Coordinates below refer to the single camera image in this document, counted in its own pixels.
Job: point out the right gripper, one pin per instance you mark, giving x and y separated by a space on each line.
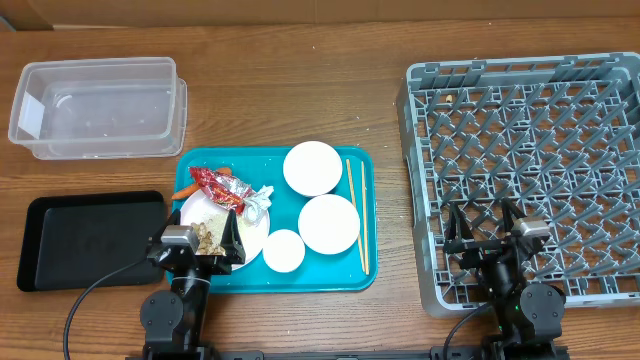
459 238

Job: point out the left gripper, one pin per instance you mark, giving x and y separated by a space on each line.
221 265

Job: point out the red snack wrapper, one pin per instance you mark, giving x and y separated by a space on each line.
223 189

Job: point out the white tissue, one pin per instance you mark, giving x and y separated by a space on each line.
257 204

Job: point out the white paper cup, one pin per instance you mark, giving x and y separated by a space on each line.
284 251

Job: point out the pale green bowl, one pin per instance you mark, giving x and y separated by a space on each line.
326 224

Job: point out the wooden chopstick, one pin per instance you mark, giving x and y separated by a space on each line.
365 220
357 217

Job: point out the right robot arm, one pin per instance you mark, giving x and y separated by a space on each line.
529 315

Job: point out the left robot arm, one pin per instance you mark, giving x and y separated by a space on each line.
173 319

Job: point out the grey dishwasher rack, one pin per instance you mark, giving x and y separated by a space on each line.
557 135

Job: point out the rice pile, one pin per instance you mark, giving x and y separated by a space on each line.
215 224

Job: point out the peanuts pile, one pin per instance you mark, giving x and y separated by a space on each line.
209 239

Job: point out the white plate with food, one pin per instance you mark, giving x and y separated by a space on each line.
197 208

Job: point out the orange carrot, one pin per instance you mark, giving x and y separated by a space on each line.
191 189

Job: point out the black plastic tray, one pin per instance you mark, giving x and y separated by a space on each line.
71 241

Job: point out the teal serving tray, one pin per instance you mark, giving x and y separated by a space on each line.
260 166

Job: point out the clear plastic bin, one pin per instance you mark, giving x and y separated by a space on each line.
105 108

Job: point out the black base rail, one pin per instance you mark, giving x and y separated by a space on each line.
435 353

